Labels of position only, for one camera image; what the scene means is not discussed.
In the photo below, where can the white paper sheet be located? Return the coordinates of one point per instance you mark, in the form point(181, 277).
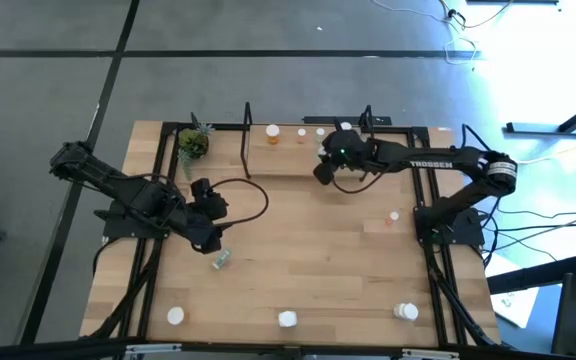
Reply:
point(515, 307)

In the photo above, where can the large orange bottle white cap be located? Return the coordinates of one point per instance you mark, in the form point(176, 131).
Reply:
point(272, 131)

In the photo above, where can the black floor bar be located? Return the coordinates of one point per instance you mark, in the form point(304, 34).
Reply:
point(533, 274)

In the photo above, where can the wooden shelf black metal frame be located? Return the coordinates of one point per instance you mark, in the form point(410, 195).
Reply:
point(268, 155)

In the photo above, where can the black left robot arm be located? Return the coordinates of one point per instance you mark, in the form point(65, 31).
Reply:
point(133, 192)

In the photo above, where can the potted green succulent plant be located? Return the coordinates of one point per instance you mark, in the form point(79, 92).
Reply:
point(193, 144)

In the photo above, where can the white bottle front left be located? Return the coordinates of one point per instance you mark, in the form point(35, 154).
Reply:
point(175, 316)

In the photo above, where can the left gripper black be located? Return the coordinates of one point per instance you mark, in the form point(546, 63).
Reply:
point(203, 220)

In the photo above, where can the black table edge beam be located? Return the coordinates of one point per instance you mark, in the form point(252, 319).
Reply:
point(43, 352)

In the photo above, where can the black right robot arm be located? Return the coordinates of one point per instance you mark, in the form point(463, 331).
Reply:
point(430, 163)

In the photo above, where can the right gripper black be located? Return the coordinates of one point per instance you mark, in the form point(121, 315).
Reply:
point(350, 157)

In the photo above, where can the white medicine bottle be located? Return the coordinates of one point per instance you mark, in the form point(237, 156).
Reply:
point(409, 312)
point(287, 318)
point(346, 126)

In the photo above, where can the black flat strip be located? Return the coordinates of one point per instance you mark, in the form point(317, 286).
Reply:
point(318, 120)

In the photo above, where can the silver metal bracket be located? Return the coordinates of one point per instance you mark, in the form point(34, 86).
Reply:
point(430, 354)
point(153, 348)

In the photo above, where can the black desk stand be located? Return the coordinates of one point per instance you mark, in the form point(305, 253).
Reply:
point(533, 128)

